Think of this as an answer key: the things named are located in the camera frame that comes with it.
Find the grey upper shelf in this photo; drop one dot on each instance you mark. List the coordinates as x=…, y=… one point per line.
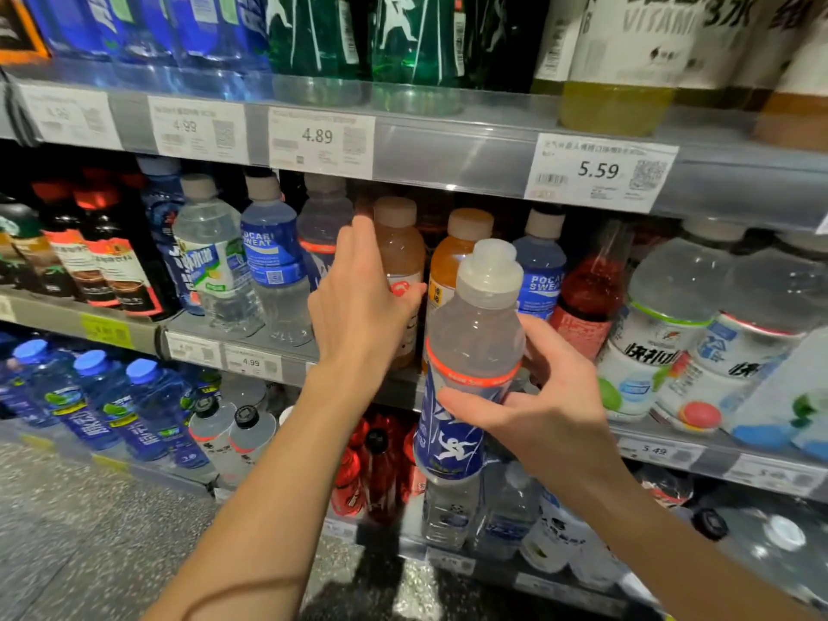
x=453, y=148

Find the person's right hand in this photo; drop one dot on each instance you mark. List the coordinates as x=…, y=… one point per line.
x=559, y=420

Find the white labelled clear bottle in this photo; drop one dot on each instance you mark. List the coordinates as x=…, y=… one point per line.
x=556, y=536

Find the white price tag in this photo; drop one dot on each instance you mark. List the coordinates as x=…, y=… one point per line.
x=194, y=351
x=660, y=453
x=68, y=116
x=773, y=475
x=598, y=173
x=194, y=130
x=451, y=562
x=320, y=143
x=253, y=364

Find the yellow price tag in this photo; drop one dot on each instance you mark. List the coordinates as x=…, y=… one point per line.
x=107, y=331

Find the red bottle black cap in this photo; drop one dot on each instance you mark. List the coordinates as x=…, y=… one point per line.
x=378, y=472
x=348, y=481

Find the orange drink bottle white label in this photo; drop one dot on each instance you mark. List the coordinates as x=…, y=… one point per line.
x=799, y=103

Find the person's right forearm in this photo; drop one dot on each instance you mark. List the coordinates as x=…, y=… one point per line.
x=666, y=549

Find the dark tea bottle green cap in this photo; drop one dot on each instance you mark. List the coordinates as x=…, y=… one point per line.
x=19, y=245

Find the peach drink bottle beige cap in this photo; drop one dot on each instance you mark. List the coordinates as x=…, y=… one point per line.
x=400, y=252

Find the clear bottle blue leaf label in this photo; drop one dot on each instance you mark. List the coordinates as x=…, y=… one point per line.
x=789, y=400

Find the clear bottle green white label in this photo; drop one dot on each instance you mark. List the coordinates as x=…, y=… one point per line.
x=213, y=265

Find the blue labelled water bottle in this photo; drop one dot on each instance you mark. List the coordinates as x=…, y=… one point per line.
x=139, y=25
x=220, y=29
x=61, y=22

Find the green labelled clear bottle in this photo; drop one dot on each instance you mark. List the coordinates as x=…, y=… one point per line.
x=417, y=45
x=314, y=38

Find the dark tea bottle red cap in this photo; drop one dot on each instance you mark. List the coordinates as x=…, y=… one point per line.
x=120, y=265
x=61, y=252

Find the person's left forearm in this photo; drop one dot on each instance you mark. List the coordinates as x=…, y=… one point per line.
x=278, y=497

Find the grey middle shelf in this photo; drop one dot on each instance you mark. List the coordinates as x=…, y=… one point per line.
x=58, y=316

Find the person's left thumb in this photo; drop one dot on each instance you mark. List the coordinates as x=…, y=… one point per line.
x=406, y=302

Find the small clear bottle white cap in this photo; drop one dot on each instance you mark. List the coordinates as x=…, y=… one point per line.
x=508, y=517

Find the red drink bottle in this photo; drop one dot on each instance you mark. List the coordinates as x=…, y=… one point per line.
x=592, y=297

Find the clear bottle blue figure label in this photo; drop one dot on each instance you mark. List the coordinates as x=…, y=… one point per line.
x=472, y=342

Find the grey shelf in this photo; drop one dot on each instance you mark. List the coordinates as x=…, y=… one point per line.
x=453, y=148
x=58, y=316

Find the yellow drink bottle white label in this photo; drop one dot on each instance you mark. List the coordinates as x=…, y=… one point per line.
x=627, y=64
x=556, y=51

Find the person's right thumb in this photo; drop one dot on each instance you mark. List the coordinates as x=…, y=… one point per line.
x=478, y=407

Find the orange drink bottle beige cap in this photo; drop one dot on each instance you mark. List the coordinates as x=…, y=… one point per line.
x=449, y=265

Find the large clear bottle black cap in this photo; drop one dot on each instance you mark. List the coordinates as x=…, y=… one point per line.
x=763, y=556

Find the person's left hand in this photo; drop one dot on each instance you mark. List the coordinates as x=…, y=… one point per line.
x=352, y=316

